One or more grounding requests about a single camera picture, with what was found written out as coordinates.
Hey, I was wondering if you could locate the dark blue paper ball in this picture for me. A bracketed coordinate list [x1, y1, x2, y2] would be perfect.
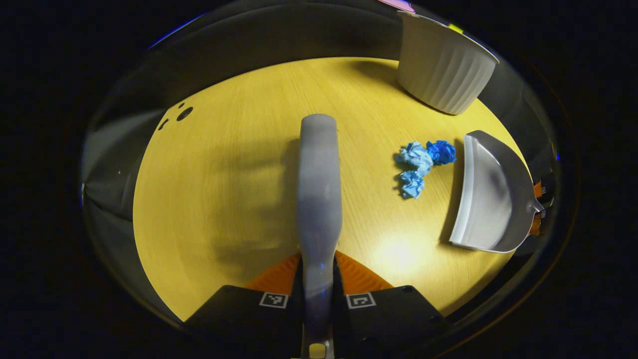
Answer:
[426, 140, 457, 166]

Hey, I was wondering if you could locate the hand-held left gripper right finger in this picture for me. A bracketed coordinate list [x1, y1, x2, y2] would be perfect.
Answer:
[332, 251, 450, 359]

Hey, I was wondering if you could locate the white ribbed garbage bin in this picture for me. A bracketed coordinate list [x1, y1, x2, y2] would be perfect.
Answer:
[397, 11, 499, 116]

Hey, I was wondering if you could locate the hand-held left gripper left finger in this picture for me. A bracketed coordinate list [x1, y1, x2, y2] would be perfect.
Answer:
[183, 252, 306, 359]

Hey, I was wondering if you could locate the light blue paper ball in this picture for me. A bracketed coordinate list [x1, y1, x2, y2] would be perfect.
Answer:
[398, 142, 434, 176]
[400, 171, 426, 199]

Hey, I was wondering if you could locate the grey plastic dustpan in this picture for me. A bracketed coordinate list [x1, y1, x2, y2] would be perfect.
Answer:
[449, 130, 544, 254]

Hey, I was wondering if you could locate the yellow wooden desktop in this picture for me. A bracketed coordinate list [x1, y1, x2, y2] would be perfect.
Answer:
[132, 56, 536, 322]

